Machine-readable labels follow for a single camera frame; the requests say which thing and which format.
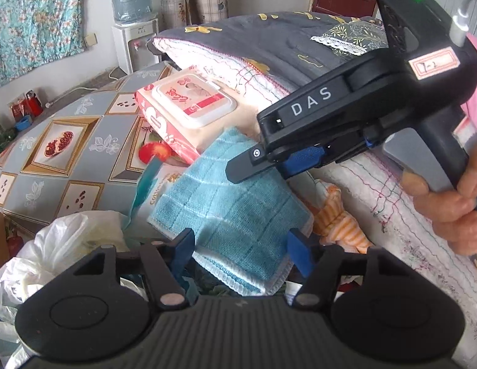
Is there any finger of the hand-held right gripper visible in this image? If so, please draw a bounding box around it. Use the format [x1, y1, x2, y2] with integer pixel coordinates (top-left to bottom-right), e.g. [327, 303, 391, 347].
[278, 134, 378, 180]
[226, 147, 279, 184]

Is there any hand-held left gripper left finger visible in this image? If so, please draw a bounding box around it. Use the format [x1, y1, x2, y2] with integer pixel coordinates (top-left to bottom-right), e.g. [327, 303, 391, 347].
[71, 228, 195, 310]

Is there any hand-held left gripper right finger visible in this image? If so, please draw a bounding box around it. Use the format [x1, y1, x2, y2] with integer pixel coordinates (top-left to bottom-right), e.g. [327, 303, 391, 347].
[287, 228, 410, 310]

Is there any blue towel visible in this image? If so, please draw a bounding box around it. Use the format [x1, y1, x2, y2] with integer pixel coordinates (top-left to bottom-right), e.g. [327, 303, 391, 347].
[147, 126, 314, 296]

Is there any person's right hand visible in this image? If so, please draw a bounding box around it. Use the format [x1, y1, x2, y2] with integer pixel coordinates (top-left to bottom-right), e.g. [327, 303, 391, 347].
[400, 157, 477, 256]

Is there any orange striped cloth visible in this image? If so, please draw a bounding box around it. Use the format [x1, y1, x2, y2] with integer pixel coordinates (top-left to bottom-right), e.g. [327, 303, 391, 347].
[311, 179, 372, 252]

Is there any teal tissue pack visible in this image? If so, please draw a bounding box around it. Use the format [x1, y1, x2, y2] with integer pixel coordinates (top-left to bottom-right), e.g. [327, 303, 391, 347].
[129, 156, 193, 225]

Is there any dark floral lace cloth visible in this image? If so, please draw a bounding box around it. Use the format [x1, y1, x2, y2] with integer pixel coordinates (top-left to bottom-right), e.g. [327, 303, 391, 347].
[311, 19, 389, 61]

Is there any wet wipes pack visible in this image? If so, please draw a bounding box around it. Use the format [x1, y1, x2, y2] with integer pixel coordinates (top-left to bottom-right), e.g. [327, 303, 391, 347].
[134, 65, 262, 164]

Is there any white plastic bag blue print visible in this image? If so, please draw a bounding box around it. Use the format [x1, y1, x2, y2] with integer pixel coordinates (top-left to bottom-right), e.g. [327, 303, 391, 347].
[0, 211, 147, 358]

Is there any fruit print tablecloth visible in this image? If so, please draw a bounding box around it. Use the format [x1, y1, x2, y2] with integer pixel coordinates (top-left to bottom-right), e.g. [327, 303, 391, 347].
[0, 61, 208, 235]

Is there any white water dispenser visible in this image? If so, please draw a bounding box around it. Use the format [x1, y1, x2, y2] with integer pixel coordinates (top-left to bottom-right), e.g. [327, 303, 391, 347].
[111, 18, 162, 74]

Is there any red bottle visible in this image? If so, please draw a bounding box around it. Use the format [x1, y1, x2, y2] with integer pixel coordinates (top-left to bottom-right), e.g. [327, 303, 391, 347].
[25, 89, 44, 117]

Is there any red packet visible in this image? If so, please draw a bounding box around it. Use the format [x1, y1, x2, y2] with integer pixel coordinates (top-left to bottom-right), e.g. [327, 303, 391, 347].
[8, 98, 27, 121]

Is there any white cable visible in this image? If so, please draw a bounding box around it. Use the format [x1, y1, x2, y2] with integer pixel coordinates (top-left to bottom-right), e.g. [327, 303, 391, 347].
[450, 0, 477, 47]

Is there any white power cord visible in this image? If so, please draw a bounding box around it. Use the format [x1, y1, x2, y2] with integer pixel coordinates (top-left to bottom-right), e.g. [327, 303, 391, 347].
[46, 85, 97, 109]

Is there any teal floral wall cloth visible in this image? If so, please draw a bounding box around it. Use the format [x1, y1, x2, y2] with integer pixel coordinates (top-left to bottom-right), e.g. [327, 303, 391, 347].
[0, 0, 98, 90]

